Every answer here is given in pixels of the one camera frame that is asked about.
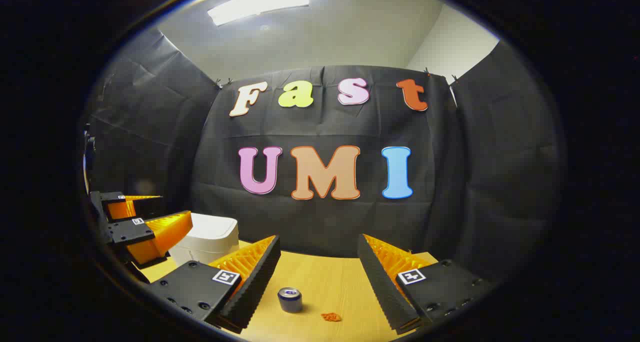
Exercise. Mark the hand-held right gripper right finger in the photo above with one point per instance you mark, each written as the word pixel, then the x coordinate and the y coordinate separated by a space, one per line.
pixel 380 287

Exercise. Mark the orange paper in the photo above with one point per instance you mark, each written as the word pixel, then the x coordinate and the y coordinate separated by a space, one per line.
pixel 331 317

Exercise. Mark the blue pop can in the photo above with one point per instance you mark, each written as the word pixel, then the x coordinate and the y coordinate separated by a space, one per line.
pixel 290 300

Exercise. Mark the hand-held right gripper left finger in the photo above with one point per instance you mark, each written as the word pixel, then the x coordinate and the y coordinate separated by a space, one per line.
pixel 255 287

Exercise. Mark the black backdrop cloth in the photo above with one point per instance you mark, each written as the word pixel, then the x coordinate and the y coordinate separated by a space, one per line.
pixel 320 222

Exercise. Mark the ceiling light panel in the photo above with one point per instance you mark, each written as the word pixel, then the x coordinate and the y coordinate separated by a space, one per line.
pixel 257 2

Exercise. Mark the white desktop garbage bin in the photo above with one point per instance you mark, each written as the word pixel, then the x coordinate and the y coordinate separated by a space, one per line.
pixel 210 242

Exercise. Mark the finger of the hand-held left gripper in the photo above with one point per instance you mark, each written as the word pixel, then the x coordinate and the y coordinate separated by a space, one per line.
pixel 160 234
pixel 145 204

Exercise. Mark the wooden desktop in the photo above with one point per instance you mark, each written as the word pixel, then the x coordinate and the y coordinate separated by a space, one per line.
pixel 325 282

